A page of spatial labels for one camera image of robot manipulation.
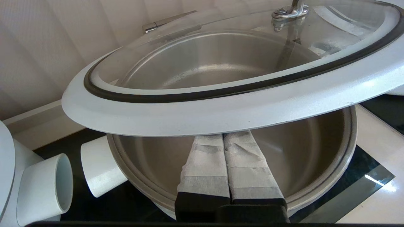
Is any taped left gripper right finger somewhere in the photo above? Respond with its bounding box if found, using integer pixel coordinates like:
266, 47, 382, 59
223, 130, 288, 207

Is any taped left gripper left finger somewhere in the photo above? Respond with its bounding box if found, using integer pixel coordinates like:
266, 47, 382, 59
175, 135, 231, 221

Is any glass lid white rim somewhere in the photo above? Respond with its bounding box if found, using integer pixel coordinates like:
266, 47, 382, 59
62, 0, 404, 137
0, 121, 15, 218

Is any small white pot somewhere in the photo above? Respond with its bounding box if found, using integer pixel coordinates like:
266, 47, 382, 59
80, 106, 358, 221

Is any large white pot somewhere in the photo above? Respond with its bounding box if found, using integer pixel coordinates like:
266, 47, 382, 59
0, 136, 74, 227
386, 84, 404, 96

